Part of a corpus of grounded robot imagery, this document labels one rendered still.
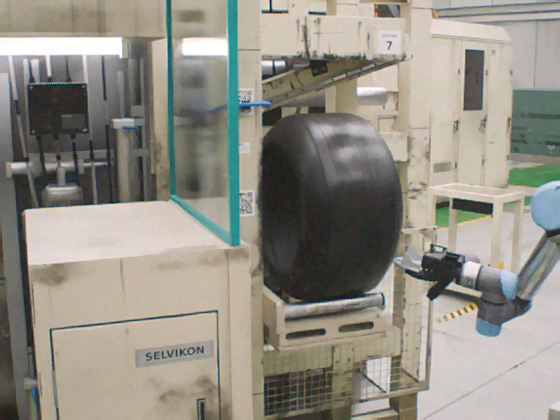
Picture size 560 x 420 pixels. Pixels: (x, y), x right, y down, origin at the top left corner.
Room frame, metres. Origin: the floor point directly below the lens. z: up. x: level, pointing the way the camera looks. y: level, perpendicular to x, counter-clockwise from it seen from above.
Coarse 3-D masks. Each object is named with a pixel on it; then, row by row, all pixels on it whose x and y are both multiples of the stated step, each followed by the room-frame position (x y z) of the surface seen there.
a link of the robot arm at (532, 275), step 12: (540, 240) 1.88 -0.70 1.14; (540, 252) 1.87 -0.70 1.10; (552, 252) 1.85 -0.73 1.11; (528, 264) 1.90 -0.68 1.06; (540, 264) 1.87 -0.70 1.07; (552, 264) 1.86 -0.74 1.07; (528, 276) 1.89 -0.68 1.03; (540, 276) 1.88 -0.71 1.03; (528, 288) 1.89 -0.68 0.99; (516, 300) 1.92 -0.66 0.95; (528, 300) 1.91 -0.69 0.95; (516, 312) 1.90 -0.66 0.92
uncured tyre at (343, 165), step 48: (288, 144) 2.04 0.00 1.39; (336, 144) 1.98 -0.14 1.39; (384, 144) 2.05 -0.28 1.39; (288, 192) 2.43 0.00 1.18; (336, 192) 1.89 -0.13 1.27; (384, 192) 1.94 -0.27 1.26; (288, 240) 2.37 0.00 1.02; (336, 240) 1.88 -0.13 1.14; (384, 240) 1.94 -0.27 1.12; (288, 288) 2.05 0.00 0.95; (336, 288) 1.97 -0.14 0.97
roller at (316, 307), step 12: (312, 300) 2.01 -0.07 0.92; (324, 300) 2.02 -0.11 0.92; (336, 300) 2.03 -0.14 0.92; (348, 300) 2.04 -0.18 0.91; (360, 300) 2.05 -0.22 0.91; (372, 300) 2.06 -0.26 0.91; (384, 300) 2.08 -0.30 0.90; (288, 312) 1.96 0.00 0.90; (300, 312) 1.98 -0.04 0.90; (312, 312) 1.99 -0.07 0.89; (324, 312) 2.01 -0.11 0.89
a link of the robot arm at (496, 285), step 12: (480, 276) 1.85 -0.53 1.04; (492, 276) 1.84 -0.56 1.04; (504, 276) 1.83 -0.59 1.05; (516, 276) 1.83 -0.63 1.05; (480, 288) 1.85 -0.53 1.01; (492, 288) 1.83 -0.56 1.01; (504, 288) 1.82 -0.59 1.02; (516, 288) 1.84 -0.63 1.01; (492, 300) 1.83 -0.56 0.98; (504, 300) 1.84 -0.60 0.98
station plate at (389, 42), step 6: (378, 30) 2.44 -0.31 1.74; (378, 36) 2.44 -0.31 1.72; (384, 36) 2.45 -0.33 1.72; (390, 36) 2.46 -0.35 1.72; (396, 36) 2.47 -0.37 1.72; (378, 42) 2.44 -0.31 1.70; (384, 42) 2.45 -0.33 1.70; (390, 42) 2.46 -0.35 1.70; (396, 42) 2.47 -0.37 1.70; (378, 48) 2.44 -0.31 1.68; (384, 48) 2.45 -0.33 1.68; (390, 48) 2.46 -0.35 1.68; (396, 48) 2.47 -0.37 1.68
